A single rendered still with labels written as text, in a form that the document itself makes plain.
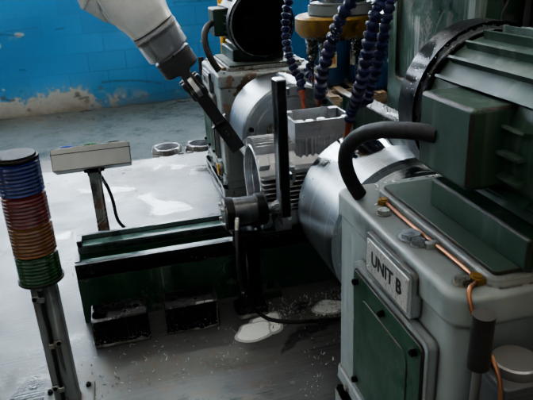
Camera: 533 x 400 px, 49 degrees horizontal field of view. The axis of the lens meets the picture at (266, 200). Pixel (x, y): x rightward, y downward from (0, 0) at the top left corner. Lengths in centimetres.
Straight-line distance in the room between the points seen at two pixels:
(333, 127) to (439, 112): 61
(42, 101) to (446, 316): 637
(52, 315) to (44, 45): 584
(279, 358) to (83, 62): 584
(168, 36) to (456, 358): 78
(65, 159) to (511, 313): 102
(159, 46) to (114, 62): 557
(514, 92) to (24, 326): 100
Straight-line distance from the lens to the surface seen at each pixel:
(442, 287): 57
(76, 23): 665
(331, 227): 87
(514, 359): 58
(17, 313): 132
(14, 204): 84
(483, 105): 55
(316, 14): 115
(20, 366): 116
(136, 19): 113
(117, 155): 136
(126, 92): 676
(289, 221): 116
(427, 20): 129
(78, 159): 136
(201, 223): 128
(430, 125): 59
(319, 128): 116
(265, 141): 117
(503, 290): 57
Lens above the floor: 144
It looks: 22 degrees down
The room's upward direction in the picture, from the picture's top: 3 degrees counter-clockwise
